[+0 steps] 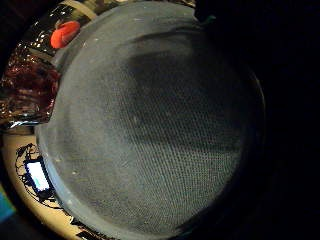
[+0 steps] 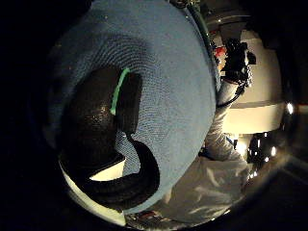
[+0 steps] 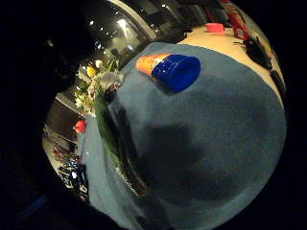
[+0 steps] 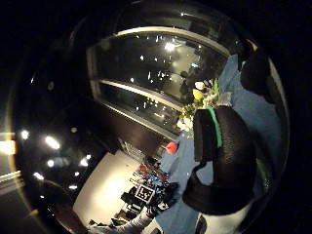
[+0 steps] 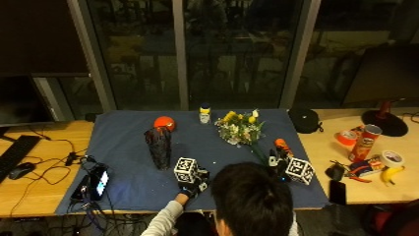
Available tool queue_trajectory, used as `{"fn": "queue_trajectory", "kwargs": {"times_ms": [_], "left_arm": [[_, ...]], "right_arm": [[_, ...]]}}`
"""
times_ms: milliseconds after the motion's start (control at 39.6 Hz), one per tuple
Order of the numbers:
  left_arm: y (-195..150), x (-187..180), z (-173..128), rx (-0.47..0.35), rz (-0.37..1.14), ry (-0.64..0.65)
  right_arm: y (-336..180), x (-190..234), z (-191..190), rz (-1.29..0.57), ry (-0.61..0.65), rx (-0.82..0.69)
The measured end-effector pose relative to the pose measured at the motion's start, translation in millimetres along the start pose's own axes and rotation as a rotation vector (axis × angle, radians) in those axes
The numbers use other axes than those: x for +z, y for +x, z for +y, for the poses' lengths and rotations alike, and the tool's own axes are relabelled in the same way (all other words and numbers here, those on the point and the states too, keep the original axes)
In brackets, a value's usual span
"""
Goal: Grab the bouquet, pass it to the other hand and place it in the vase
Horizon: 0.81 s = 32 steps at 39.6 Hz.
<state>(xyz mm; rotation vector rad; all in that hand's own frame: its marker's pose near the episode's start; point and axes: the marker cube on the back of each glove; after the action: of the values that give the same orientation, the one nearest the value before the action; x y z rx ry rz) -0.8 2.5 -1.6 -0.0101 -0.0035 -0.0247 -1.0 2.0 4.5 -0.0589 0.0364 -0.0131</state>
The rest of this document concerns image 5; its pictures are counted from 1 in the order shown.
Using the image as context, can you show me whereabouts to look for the person's left hand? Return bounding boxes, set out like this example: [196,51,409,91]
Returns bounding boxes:
[176,169,210,200]

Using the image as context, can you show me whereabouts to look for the person's right hand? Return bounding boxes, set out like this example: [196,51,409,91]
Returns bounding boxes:
[265,148,292,182]

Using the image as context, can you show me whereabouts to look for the orange and black tool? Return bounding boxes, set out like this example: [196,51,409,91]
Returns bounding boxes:
[273,138,293,159]

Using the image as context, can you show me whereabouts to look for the white marker cube left glove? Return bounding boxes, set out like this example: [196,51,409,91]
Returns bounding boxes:
[172,156,200,184]

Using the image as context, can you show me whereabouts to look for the white marker cube glove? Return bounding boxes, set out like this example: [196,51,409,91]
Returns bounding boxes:
[172,156,200,184]
[284,157,315,186]

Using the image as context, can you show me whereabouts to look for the white marker cube right glove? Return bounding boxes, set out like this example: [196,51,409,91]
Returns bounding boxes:
[284,157,315,186]

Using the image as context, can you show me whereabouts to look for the yellow and white flower bouquet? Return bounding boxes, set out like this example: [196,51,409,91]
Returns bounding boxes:
[212,109,269,165]

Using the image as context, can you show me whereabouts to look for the black cap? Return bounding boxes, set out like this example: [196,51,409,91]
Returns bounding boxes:
[287,107,324,135]

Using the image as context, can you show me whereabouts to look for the the person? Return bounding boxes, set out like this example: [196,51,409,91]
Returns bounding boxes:
[208,161,300,236]

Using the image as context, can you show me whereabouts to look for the black cone vase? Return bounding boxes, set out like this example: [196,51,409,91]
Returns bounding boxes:
[143,126,172,171]

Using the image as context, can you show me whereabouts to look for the small black pouch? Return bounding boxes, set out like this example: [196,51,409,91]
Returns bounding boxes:
[323,162,347,183]

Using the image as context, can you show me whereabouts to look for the orange tape roll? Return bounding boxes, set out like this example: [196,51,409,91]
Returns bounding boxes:
[335,129,360,148]

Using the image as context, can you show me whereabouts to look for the black phone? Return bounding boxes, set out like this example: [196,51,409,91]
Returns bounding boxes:
[327,179,348,207]

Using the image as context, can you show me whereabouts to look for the blue table cloth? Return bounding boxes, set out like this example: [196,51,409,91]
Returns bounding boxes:
[54,108,329,216]

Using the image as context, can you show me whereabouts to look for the orange ball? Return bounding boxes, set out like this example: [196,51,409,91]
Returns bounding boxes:
[151,115,176,133]

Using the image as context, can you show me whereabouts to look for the small bottle with blue cap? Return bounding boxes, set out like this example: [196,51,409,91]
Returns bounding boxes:
[198,102,212,125]

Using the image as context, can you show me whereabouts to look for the blue and red snack packet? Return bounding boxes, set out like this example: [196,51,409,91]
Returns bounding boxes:
[347,156,387,178]

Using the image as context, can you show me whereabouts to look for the red chips can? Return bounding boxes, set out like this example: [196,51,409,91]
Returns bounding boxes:
[347,123,383,163]

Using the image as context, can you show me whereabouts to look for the phone with lit screen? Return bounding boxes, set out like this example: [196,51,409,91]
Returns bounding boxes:
[87,164,111,202]

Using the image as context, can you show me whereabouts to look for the white tape roll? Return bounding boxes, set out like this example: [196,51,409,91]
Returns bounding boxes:
[377,149,405,169]

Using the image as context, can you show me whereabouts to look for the yellow banana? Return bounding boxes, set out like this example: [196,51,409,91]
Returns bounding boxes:
[379,165,406,187]

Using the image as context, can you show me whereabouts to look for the black box device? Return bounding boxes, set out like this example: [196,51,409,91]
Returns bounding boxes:
[69,174,91,202]

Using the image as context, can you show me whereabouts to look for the red chair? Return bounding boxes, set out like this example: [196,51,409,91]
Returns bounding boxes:
[360,199,419,236]

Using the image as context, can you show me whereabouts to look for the black monitor with red stand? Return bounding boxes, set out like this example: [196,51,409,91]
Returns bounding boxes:
[341,43,419,138]

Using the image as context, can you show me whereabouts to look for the black computer mouse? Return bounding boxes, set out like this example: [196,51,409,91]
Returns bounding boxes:
[7,161,38,181]

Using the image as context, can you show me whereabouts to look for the black keyboard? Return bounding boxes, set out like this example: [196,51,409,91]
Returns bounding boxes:
[0,134,42,183]

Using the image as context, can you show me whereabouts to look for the red-handled pliers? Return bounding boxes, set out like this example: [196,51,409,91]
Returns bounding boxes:
[348,174,373,184]

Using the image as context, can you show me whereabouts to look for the black cable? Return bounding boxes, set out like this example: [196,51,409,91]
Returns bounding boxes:
[9,126,90,217]

